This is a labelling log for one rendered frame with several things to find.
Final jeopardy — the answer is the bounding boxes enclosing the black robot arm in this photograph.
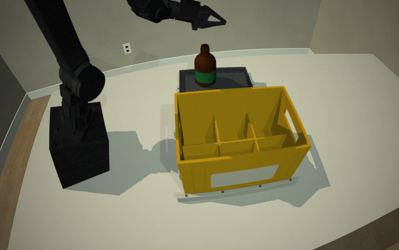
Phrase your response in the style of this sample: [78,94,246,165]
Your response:
[24,0,199,142]

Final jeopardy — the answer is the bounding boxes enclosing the yellow divided crate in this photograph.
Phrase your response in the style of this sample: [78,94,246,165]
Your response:
[174,86,311,194]

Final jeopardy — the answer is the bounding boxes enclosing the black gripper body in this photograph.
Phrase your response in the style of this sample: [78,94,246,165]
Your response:
[175,1,208,31]

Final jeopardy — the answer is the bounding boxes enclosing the brown glass bottle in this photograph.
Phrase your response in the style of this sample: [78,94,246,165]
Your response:
[194,44,216,87]

